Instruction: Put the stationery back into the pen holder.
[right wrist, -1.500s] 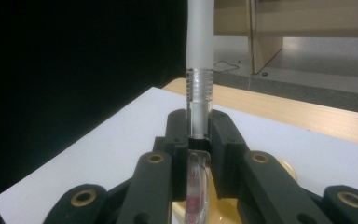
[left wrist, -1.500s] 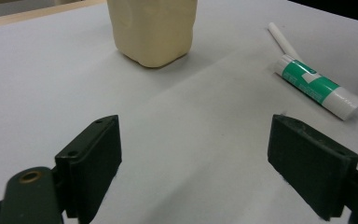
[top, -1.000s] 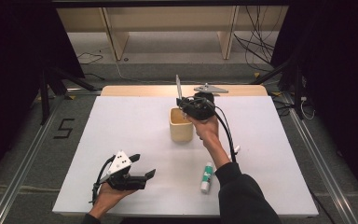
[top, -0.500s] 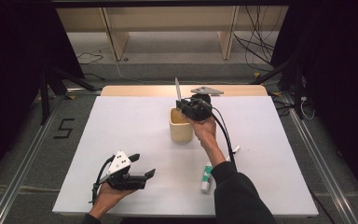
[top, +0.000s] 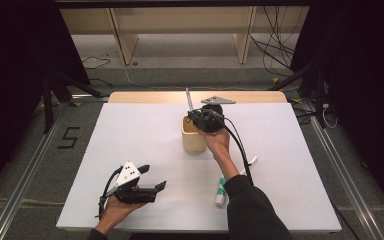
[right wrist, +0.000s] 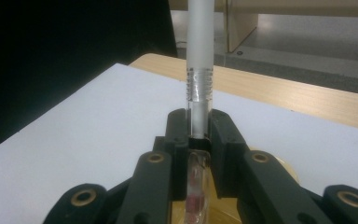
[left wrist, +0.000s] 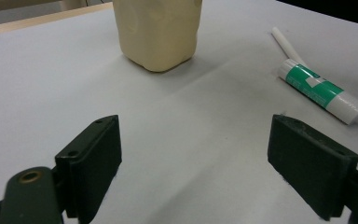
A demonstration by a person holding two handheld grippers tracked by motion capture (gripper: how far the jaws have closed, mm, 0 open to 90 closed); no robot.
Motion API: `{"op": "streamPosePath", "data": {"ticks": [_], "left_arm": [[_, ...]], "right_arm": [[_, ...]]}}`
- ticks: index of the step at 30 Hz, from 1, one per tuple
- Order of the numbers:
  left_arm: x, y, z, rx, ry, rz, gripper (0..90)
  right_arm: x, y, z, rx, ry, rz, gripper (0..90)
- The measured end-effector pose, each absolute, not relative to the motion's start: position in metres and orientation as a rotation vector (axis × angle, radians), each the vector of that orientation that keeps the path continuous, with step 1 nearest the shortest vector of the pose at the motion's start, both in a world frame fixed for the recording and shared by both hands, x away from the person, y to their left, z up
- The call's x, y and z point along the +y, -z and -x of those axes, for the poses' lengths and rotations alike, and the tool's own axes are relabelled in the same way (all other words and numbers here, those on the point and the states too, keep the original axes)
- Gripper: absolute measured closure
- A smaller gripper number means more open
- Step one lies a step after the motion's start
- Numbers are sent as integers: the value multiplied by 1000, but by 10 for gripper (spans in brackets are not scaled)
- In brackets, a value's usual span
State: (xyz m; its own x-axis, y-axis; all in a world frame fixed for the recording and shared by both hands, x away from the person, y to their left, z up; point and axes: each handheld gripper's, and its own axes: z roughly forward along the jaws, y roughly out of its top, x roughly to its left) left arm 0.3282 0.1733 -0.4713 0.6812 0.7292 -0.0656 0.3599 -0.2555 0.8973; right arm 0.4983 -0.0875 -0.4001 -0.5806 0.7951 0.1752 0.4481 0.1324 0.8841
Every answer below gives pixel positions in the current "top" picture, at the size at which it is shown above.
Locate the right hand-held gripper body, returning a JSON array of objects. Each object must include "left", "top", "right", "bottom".
[{"left": 194, "top": 96, "right": 237, "bottom": 133}]

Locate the beige square cup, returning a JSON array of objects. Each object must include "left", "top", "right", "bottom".
[{"left": 180, "top": 114, "right": 208, "bottom": 154}]

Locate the white pen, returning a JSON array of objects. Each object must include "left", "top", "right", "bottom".
[{"left": 239, "top": 155, "right": 258, "bottom": 176}]

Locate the white plug with cable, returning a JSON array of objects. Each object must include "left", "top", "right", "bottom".
[{"left": 321, "top": 103, "right": 338, "bottom": 129}]

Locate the bundle of black cables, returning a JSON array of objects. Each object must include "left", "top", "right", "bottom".
[{"left": 250, "top": 6, "right": 301, "bottom": 78}]

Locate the black floor cable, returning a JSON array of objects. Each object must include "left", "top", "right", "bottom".
[{"left": 82, "top": 55, "right": 112, "bottom": 70}]

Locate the dark curtain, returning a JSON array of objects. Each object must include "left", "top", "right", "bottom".
[
  {"left": 0, "top": 0, "right": 93, "bottom": 204},
  {"left": 289, "top": 0, "right": 384, "bottom": 221}
]

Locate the left hand-held gripper cable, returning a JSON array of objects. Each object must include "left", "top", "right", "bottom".
[{"left": 96, "top": 165, "right": 124, "bottom": 219}]

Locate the aluminium floor rail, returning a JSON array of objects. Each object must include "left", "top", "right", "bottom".
[
  {"left": 304, "top": 99, "right": 384, "bottom": 240},
  {"left": 0, "top": 99, "right": 74, "bottom": 240}
]

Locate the white table board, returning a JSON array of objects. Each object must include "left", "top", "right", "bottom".
[{"left": 55, "top": 102, "right": 343, "bottom": 233}]

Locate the wooden table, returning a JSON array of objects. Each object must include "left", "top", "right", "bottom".
[{"left": 108, "top": 91, "right": 288, "bottom": 104}]

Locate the beige wooden shelf unit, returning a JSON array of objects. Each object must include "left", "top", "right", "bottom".
[{"left": 59, "top": 6, "right": 311, "bottom": 66}]

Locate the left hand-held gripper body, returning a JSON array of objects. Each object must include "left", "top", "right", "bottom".
[{"left": 105, "top": 160, "right": 158, "bottom": 205}]

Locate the right hand-held gripper cable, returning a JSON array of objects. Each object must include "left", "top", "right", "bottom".
[{"left": 218, "top": 114, "right": 255, "bottom": 186}]

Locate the black metal stand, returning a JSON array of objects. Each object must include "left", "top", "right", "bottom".
[
  {"left": 41, "top": 71, "right": 106, "bottom": 134},
  {"left": 268, "top": 59, "right": 328, "bottom": 129}
]

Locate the white green glue stick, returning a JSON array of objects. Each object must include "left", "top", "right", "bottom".
[{"left": 214, "top": 177, "right": 229, "bottom": 208}]

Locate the hand-held gripper cable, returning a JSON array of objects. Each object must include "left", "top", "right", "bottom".
[
  {"left": 218, "top": 114, "right": 255, "bottom": 186},
  {"left": 96, "top": 165, "right": 124, "bottom": 219}
]

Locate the person's left hand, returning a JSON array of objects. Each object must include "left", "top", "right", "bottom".
[{"left": 94, "top": 194, "right": 148, "bottom": 236}]

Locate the person's right hand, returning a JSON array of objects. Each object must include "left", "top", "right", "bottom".
[{"left": 196, "top": 126, "right": 233, "bottom": 161}]

